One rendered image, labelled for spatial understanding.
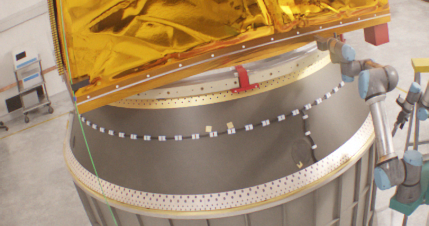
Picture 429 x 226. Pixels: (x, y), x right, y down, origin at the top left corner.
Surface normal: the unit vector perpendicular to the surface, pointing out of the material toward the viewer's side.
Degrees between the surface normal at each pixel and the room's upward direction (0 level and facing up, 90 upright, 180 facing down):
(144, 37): 88
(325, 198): 90
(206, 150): 62
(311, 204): 90
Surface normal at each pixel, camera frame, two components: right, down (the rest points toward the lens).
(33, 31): 0.44, 0.29
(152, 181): -0.33, -0.05
